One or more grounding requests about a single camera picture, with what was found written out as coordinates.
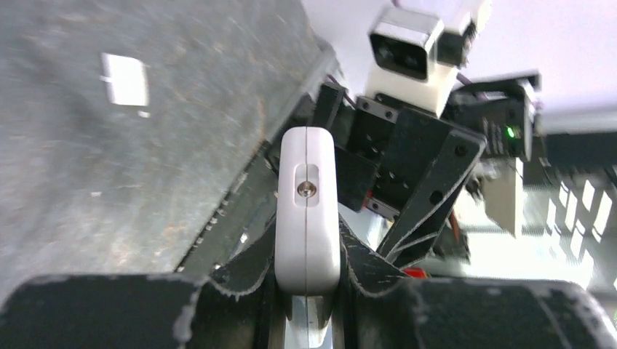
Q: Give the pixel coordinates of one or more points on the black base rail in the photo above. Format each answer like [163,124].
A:
[238,221]

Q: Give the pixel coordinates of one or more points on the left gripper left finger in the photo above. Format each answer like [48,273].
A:
[248,279]

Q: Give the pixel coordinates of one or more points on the white remote control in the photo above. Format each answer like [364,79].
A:
[307,261]

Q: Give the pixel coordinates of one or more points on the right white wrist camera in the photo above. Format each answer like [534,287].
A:
[419,51]

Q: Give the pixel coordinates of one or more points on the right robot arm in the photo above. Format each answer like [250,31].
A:
[502,111]

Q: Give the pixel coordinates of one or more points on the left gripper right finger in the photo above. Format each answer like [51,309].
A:
[368,273]

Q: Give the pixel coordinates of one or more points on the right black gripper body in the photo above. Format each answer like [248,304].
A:
[400,162]

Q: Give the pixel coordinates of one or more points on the white battery cover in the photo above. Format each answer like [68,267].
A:
[126,82]

